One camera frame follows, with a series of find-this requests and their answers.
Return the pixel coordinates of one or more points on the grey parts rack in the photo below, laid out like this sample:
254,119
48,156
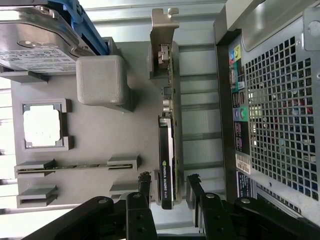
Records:
100,140

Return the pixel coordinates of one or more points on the silver CPU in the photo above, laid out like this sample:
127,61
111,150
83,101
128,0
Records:
42,127

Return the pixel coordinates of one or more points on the green RAM stick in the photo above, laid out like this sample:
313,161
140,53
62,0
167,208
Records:
82,166

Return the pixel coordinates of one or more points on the grey desktop computer case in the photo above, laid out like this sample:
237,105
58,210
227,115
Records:
275,100

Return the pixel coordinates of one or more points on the silver hard disk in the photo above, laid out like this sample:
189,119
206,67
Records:
37,50

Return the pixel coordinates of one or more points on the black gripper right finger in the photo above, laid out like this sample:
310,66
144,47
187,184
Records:
212,217

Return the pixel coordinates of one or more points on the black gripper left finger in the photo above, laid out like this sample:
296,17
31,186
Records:
140,220

